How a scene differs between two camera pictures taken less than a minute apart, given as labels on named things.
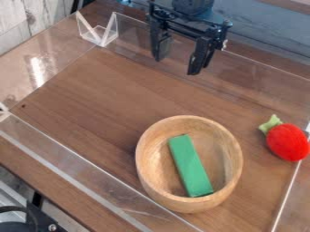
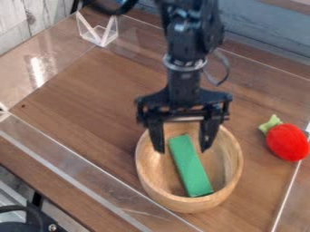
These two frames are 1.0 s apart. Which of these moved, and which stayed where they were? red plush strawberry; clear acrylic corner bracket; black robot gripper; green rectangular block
Moved: black robot gripper
Stayed: red plush strawberry; clear acrylic corner bracket; green rectangular block
